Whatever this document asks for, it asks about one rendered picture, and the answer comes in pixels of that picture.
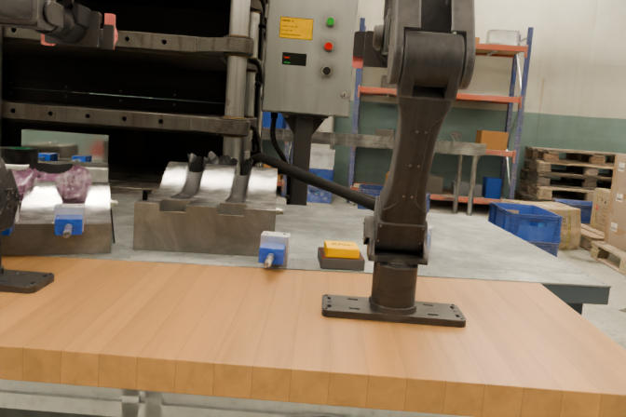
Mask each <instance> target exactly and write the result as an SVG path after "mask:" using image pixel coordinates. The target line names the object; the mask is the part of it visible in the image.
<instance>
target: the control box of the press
mask: <svg viewBox="0 0 626 417"><path fill-rule="evenodd" d="M358 3H359V0H267V4H265V18H266V30H265V59H264V74H263V84H261V88H260V97H262V105H261V111H262V112H271V125H270V138H271V141H272V144H273V146H274V148H275V150H276V151H277V153H278V155H279V157H280V159H281V160H282V161H284V162H286V163H288V160H287V158H286V156H285V154H284V153H283V152H282V151H281V149H280V147H279V145H278V143H277V140H276V123H277V118H278V113H281V115H283V117H284V119H285V120H286V122H287V124H288V126H289V127H290V129H291V131H292V132H293V135H294V138H293V166H296V167H298V168H301V169H303V170H306V171H308V172H309V163H310V151H311V138H312V135H313V134H314V133H315V131H316V130H317V129H318V128H319V126H320V125H321V123H322V122H323V121H324V120H325V119H326V118H327V119H328V118H329V116H334V117H346V118H349V108H350V96H351V85H352V73H353V67H352V55H353V44H354V33H355V32H356V26H357V15H358ZM286 180H287V194H285V197H284V198H285V199H287V200H286V205H300V206H306V202H307V189H308V184H307V183H304V182H300V181H298V180H297V179H294V178H292V177H290V176H287V175H286Z"/></svg>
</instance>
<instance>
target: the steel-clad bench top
mask: <svg viewBox="0 0 626 417"><path fill-rule="evenodd" d="M142 197H143V196H142V195H121V194H110V199H112V200H117V206H112V207H110V208H112V213H113V224H114V233H115V243H114V240H113V231H111V253H97V254H48V255H26V256H43V257H61V258H77V259H95V260H112V261H130V262H163V263H181V264H198V265H216V266H233V267H251V268H267V269H285V270H303V271H320V272H337V273H354V274H373V270H374V262H371V261H368V258H367V254H366V253H367V245H363V239H362V238H363V226H364V224H363V223H364V218H365V216H370V215H371V216H374V212H373V211H372V210H370V209H359V208H330V207H315V206H300V205H285V204H277V209H283V214H279V215H276V225H275V232H280V233H290V234H291V238H290V251H289V261H288V264H287V266H276V265H270V266H269V267H265V266H264V265H263V264H259V262H258V259H259V257H258V256H241V255H224V254H207V253H190V252H173V251H156V250H139V249H133V227H134V202H135V201H137V200H139V199H140V198H142ZM426 220H427V221H428V225H430V226H433V233H432V242H431V251H430V254H429V261H428V265H418V271H417V276H423V277H440V278H458V279H475V280H493V281H509V282H527V283H540V284H547V285H565V286H582V287H599V288H612V286H611V285H609V284H607V283H606V282H604V281H602V280H600V279H598V278H596V277H594V276H591V275H589V274H588V273H586V272H584V271H582V270H580V269H578V268H577V267H575V266H573V265H571V264H569V263H567V262H565V261H563V260H561V259H559V258H557V257H555V256H553V255H551V254H550V253H548V252H546V251H544V250H543V249H540V248H538V247H536V246H534V245H532V244H530V243H528V242H526V241H524V240H522V239H521V238H520V237H518V236H516V235H513V234H511V233H509V232H507V231H505V230H503V229H501V228H499V227H498V226H496V225H494V224H492V223H490V222H488V221H486V220H484V219H482V218H480V217H478V216H465V215H450V214H435V213H427V218H426ZM325 240H331V241H346V242H355V243H356V245H357V246H358V248H359V250H360V252H361V255H362V256H363V258H364V260H365V267H364V271H359V270H342V269H324V268H320V263H319V260H318V247H323V248H324V241H325Z"/></svg>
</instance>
